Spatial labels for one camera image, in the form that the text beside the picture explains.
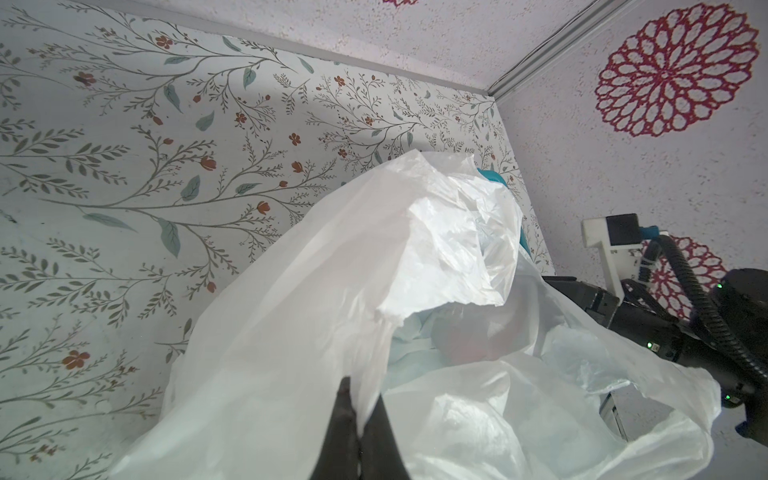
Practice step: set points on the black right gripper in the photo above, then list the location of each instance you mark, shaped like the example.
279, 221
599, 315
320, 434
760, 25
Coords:
597, 302

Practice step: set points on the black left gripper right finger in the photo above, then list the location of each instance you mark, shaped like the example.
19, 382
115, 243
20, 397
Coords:
379, 455

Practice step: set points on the white plastic bag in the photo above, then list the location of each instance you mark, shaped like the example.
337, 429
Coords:
411, 280

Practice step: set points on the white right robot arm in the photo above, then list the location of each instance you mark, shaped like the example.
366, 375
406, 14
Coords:
726, 334

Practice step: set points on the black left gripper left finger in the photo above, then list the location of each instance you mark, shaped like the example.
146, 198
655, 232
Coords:
339, 454

